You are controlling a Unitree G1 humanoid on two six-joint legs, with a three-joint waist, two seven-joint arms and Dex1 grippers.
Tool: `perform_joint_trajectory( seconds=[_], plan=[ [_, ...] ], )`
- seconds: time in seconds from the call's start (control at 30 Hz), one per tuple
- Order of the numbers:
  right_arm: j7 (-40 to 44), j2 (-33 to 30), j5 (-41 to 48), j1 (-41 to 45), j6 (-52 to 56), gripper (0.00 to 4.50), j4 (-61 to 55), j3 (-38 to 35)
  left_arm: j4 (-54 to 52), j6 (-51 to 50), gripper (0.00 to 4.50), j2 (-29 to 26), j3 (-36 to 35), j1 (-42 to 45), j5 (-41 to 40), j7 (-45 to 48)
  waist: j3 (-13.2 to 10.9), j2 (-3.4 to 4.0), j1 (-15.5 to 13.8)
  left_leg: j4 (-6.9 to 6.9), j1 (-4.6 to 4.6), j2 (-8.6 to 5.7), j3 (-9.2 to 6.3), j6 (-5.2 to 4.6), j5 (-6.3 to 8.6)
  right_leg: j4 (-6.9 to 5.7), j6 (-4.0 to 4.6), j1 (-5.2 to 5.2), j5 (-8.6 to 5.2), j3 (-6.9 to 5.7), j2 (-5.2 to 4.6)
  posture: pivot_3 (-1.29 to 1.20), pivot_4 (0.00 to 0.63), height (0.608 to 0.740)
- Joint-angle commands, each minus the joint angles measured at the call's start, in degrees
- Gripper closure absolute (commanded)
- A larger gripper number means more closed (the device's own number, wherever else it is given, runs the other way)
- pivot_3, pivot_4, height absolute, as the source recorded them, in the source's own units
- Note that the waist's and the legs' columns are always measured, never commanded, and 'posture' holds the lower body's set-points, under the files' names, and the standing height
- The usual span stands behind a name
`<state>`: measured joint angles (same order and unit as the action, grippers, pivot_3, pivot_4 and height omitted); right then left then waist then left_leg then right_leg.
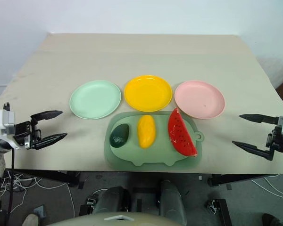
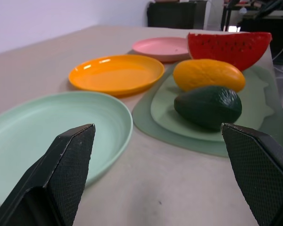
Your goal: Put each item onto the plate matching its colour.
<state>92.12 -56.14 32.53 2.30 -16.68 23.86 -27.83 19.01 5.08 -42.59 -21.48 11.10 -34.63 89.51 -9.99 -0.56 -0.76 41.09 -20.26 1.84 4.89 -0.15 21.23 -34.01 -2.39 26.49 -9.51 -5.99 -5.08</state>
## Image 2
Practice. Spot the yellow mango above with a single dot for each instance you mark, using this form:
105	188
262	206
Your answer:
207	75

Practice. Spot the dark green avocado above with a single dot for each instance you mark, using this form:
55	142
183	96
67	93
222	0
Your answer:
208	107

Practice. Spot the red watermelon slice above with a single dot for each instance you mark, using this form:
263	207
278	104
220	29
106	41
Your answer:
228	48

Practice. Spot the light green round plate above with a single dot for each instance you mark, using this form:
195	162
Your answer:
44	127

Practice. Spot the black metal frame table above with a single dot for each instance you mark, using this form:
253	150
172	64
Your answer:
261	21

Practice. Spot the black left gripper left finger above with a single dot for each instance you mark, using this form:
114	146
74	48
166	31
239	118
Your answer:
59	179

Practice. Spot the pink round plate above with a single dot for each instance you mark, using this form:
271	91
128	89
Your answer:
158	47

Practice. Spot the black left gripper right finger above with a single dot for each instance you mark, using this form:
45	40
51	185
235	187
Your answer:
259	171

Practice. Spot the orange round plate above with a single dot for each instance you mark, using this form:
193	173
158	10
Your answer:
115	75

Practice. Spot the green fish-shaped tray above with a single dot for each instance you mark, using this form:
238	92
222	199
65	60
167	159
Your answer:
254	94

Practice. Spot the black cabinet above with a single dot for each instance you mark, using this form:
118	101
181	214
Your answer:
174	14

